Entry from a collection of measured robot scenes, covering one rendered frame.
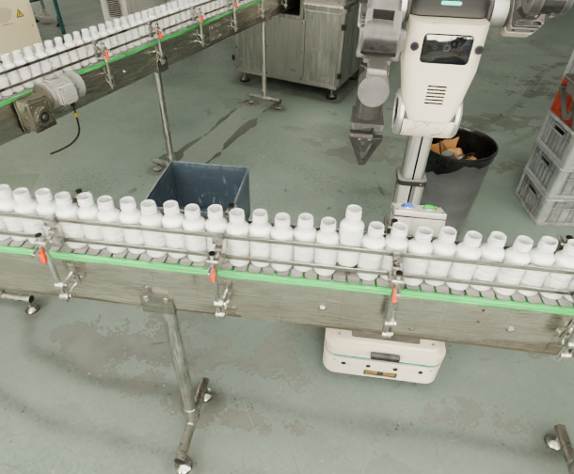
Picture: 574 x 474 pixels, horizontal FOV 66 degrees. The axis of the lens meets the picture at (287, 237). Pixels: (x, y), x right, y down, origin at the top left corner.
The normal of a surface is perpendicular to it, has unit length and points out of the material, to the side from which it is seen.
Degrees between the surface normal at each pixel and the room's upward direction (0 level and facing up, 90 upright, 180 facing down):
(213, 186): 90
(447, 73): 90
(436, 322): 90
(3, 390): 0
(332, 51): 93
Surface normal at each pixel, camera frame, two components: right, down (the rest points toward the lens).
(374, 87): -0.15, 0.58
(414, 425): 0.02, -0.77
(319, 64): -0.41, 0.55
